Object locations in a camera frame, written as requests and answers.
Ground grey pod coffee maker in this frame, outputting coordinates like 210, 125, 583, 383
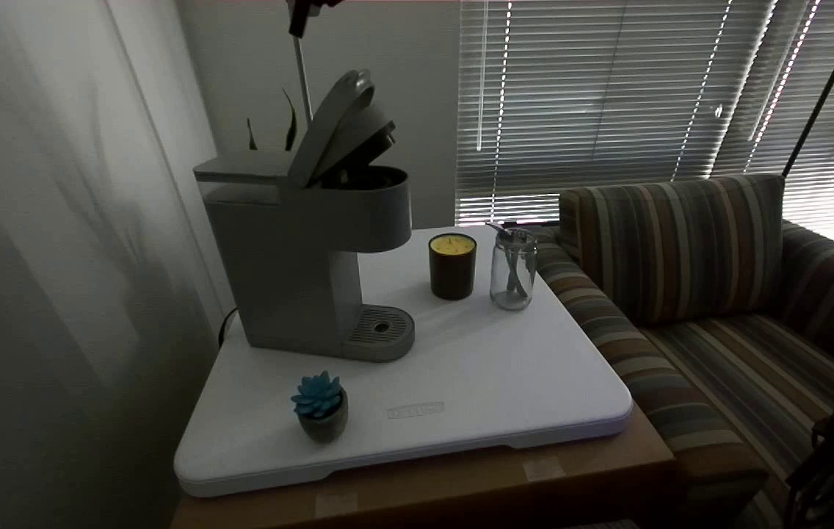
191, 69, 417, 366

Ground thin metal pole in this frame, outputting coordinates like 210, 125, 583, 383
290, 34, 318, 129

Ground yellow candle in dark jar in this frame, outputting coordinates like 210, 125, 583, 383
427, 229, 483, 304

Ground clear glass jar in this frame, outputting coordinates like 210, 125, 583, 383
489, 219, 541, 314

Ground small blue succulent in pot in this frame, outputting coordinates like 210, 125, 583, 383
287, 370, 349, 443

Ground white plastic board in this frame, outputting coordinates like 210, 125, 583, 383
173, 226, 634, 499

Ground striped fabric sofa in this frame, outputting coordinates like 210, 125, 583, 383
533, 173, 834, 529

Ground wooden table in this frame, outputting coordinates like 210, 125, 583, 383
171, 407, 678, 529

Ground black slanted pole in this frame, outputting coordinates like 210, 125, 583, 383
781, 0, 834, 183

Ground black coffee maker power cord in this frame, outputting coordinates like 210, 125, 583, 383
215, 305, 243, 352

